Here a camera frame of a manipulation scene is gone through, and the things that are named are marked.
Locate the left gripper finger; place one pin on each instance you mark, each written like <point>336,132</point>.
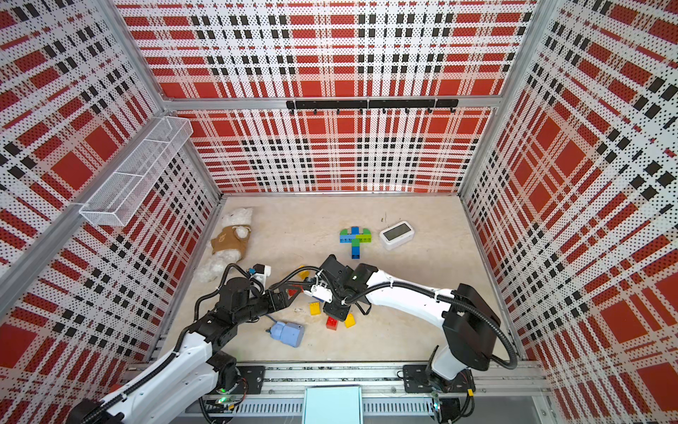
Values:
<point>292,291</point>
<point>278,302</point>

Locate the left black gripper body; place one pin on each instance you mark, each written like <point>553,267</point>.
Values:
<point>258,305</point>

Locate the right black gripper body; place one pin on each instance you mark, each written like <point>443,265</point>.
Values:
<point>337,297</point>

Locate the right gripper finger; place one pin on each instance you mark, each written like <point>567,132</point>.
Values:
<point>336,310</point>
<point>364,306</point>

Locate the red square lego brick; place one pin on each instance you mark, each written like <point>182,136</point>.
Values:
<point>331,324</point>

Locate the lime green long lego brick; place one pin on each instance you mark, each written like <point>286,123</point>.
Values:
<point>364,238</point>

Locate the light blue long lego brick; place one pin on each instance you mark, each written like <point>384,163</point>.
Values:
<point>348,238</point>

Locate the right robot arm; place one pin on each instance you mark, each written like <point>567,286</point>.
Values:
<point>472,330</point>

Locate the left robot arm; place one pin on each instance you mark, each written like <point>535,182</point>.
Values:
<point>197,364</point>

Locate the yellow small lego brick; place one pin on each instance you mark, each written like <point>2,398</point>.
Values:
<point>349,321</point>

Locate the yellow square lego brick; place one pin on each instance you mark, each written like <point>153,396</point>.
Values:
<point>315,308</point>

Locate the white teddy bear brown shirt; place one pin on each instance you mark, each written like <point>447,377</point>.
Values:
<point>228,246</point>

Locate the white digital clock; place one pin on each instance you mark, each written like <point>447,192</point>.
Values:
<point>396,235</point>

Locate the light blue tray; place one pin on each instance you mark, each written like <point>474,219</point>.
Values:
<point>333,404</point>

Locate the light blue charger with cable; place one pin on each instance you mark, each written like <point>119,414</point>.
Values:
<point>290,334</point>

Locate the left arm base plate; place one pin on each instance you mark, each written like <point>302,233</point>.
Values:
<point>248,380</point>

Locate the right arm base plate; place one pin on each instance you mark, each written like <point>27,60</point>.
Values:
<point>419,379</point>

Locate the white wire mesh basket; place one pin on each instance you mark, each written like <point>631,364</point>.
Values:
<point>120,196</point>

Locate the black hook rail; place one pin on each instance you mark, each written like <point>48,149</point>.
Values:
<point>372,104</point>

